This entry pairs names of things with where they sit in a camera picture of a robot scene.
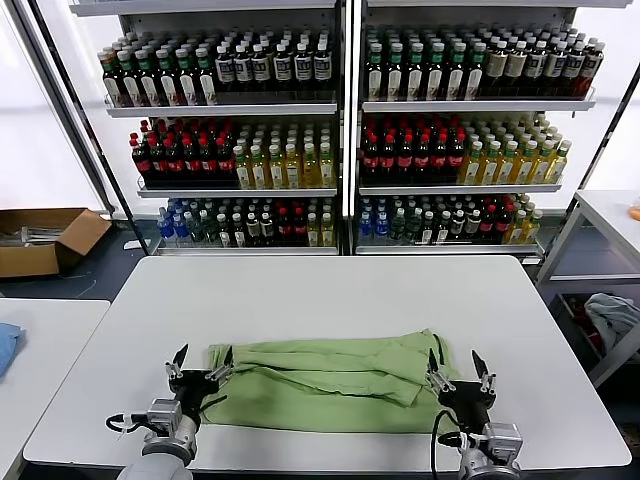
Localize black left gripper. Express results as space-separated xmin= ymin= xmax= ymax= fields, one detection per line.
xmin=165 ymin=343 xmax=235 ymax=417

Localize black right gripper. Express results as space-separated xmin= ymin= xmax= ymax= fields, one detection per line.
xmin=425 ymin=348 xmax=498 ymax=427

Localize green polo shirt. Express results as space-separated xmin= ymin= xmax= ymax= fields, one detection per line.
xmin=199 ymin=327 xmax=456 ymax=435

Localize black storage crate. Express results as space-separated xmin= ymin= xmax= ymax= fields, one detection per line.
xmin=548 ymin=291 xmax=610 ymax=374

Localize red cloth item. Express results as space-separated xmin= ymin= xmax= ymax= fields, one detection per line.
xmin=575 ymin=299 xmax=602 ymax=351

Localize small cola bottle red cap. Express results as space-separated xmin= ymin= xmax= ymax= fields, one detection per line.
xmin=277 ymin=207 xmax=295 ymax=247
xmin=481 ymin=204 xmax=499 ymax=242
xmin=495 ymin=204 xmax=514 ymax=243
xmin=292 ymin=207 xmax=310 ymax=247

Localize grey blue cloth pile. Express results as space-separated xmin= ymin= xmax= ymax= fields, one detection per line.
xmin=583 ymin=292 xmax=640 ymax=361

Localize black slanted pole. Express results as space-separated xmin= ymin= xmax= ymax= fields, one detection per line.
xmin=28 ymin=0 xmax=153 ymax=256
xmin=547 ymin=65 xmax=640 ymax=254

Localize blue folded cloth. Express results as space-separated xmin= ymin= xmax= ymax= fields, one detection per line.
xmin=0 ymin=322 xmax=26 ymax=379

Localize brown cardboard box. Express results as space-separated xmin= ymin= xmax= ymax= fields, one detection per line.
xmin=0 ymin=207 xmax=113 ymax=279

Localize yellow juice bottle white cap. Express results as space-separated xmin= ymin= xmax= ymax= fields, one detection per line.
xmin=251 ymin=144 xmax=271 ymax=190
xmin=268 ymin=143 xmax=288 ymax=190
xmin=547 ymin=139 xmax=573 ymax=184
xmin=319 ymin=142 xmax=338 ymax=189
xmin=513 ymin=140 xmax=539 ymax=185
xmin=496 ymin=140 xmax=521 ymax=185
xmin=285 ymin=143 xmax=305 ymax=190
xmin=531 ymin=139 xmax=557 ymax=184
xmin=302 ymin=142 xmax=322 ymax=190
xmin=234 ymin=144 xmax=254 ymax=190
xmin=478 ymin=140 xmax=504 ymax=185
xmin=458 ymin=140 xmax=486 ymax=185

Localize grey metal rods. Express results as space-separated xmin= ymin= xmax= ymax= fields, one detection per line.
xmin=0 ymin=225 xmax=70 ymax=247

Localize grey metal shelf unit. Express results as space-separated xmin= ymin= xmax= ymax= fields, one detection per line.
xmin=350 ymin=0 xmax=632 ymax=264
xmin=68 ymin=0 xmax=347 ymax=257

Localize dark tea bottle green collar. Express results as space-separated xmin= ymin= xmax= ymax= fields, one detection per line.
xmin=195 ymin=45 xmax=219 ymax=106
xmin=426 ymin=42 xmax=447 ymax=101
xmin=175 ymin=47 xmax=199 ymax=107
xmin=465 ymin=41 xmax=488 ymax=100
xmin=405 ymin=42 xmax=426 ymax=101
xmin=117 ymin=49 xmax=141 ymax=108
xmin=446 ymin=41 xmax=468 ymax=100
xmin=136 ymin=48 xmax=161 ymax=108
xmin=156 ymin=48 xmax=180 ymax=107
xmin=366 ymin=42 xmax=386 ymax=101
xmin=385 ymin=42 xmax=406 ymax=101

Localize dark tea bottle orange collar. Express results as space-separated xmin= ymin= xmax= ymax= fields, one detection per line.
xmin=100 ymin=48 xmax=123 ymax=108

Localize dark bottle blue white label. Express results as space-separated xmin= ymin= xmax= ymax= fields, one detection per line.
xmin=564 ymin=40 xmax=588 ymax=97
xmin=545 ymin=39 xmax=569 ymax=97
xmin=215 ymin=44 xmax=236 ymax=94
xmin=234 ymin=44 xmax=254 ymax=94
xmin=273 ymin=43 xmax=295 ymax=94
xmin=525 ymin=39 xmax=549 ymax=97
xmin=313 ymin=42 xmax=334 ymax=94
xmin=251 ymin=43 xmax=273 ymax=94
xmin=293 ymin=42 xmax=314 ymax=94
xmin=580 ymin=42 xmax=606 ymax=97

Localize dark bottle beige label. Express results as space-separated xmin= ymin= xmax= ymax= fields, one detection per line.
xmin=484 ymin=40 xmax=508 ymax=97
xmin=503 ymin=39 xmax=528 ymax=97

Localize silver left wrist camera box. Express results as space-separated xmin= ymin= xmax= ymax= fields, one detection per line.
xmin=146 ymin=397 xmax=185 ymax=435

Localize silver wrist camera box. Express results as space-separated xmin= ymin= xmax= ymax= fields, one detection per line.
xmin=481 ymin=421 xmax=525 ymax=465
xmin=146 ymin=397 xmax=185 ymax=435

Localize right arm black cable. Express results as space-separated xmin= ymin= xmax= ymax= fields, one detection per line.
xmin=429 ymin=408 xmax=474 ymax=475

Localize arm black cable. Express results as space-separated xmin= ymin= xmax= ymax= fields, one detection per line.
xmin=429 ymin=408 xmax=474 ymax=475
xmin=103 ymin=411 xmax=151 ymax=442

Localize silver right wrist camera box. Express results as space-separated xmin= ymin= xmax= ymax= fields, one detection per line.
xmin=481 ymin=421 xmax=525 ymax=465

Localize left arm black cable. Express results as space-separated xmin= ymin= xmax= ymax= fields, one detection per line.
xmin=103 ymin=411 xmax=151 ymax=442

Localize grey metal frame table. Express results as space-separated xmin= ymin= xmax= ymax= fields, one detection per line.
xmin=535 ymin=188 xmax=640 ymax=386

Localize grey slanted frame beam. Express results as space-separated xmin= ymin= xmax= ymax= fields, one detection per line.
xmin=8 ymin=0 xmax=128 ymax=221

